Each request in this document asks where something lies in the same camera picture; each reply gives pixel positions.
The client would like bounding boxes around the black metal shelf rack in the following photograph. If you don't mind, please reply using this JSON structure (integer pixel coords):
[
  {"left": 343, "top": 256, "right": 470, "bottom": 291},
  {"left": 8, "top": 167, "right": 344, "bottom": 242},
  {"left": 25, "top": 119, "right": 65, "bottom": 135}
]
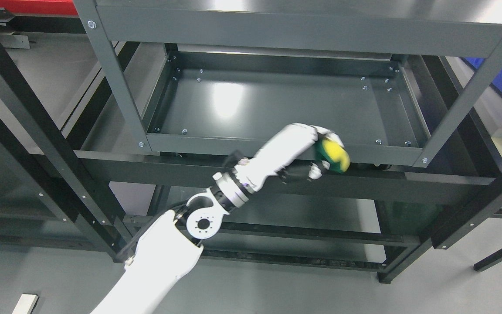
[{"left": 0, "top": 7, "right": 502, "bottom": 283}]

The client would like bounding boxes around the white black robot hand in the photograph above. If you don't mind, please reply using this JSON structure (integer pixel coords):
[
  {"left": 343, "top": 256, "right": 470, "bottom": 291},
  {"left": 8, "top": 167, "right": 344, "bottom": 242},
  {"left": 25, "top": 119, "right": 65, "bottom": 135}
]
[{"left": 234, "top": 123, "right": 344, "bottom": 191}]

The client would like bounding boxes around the small white floor block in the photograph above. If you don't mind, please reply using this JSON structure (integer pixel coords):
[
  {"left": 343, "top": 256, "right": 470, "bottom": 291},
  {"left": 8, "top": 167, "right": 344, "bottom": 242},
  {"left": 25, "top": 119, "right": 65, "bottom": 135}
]
[{"left": 12, "top": 294, "right": 39, "bottom": 314}]

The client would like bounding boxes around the red plastic bin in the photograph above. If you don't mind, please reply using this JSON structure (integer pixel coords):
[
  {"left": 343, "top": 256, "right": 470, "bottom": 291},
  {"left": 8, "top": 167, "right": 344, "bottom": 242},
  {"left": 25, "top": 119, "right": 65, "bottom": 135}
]
[{"left": 0, "top": 0, "right": 78, "bottom": 16}]

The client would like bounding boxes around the green yellow sponge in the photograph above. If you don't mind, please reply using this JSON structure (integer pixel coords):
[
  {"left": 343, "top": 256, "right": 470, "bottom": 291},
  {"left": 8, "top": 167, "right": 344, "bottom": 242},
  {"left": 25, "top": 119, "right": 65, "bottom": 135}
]
[{"left": 313, "top": 137, "right": 351, "bottom": 174}]

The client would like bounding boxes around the grey metal shelf cart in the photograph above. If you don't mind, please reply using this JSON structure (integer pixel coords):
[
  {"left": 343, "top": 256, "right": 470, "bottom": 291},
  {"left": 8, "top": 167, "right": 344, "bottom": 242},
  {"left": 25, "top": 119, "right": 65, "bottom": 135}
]
[{"left": 74, "top": 0, "right": 502, "bottom": 167}]

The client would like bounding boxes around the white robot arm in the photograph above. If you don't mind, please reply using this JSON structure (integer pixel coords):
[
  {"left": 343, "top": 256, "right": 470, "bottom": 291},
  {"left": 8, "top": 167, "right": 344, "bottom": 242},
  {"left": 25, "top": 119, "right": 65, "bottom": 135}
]
[{"left": 92, "top": 210, "right": 203, "bottom": 314}]

